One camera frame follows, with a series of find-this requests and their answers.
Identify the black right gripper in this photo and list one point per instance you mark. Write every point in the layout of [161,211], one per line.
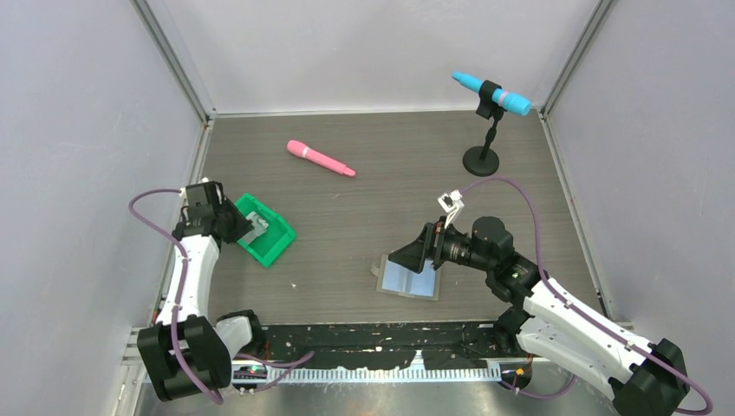
[429,245]

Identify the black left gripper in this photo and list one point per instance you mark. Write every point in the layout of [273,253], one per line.
[243,225]

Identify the grey magnetic stripe card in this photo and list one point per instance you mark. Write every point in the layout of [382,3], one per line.
[259,227]

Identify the grey card holder wallet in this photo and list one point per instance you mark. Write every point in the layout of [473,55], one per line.
[396,280]

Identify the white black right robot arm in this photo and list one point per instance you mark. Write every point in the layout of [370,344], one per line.
[544,319]

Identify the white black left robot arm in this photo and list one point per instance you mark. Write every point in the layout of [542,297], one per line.
[183,352]

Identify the green plastic bin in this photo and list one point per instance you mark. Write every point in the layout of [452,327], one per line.
[267,248]

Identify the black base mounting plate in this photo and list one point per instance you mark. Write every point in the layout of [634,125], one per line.
[383,346]

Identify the pink toy microphone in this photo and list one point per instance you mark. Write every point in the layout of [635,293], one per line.
[303,151]

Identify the black microphone stand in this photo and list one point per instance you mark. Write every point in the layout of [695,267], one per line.
[481,161]

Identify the blue toy microphone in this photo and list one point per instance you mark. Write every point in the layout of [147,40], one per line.
[492,97]

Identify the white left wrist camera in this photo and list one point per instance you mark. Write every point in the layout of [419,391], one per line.
[190,194]

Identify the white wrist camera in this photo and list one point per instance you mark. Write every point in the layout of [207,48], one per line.
[190,194]
[452,204]

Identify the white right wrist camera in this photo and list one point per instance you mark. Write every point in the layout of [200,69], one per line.
[452,204]

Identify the aluminium front rail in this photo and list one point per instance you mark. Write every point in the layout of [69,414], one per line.
[252,373]

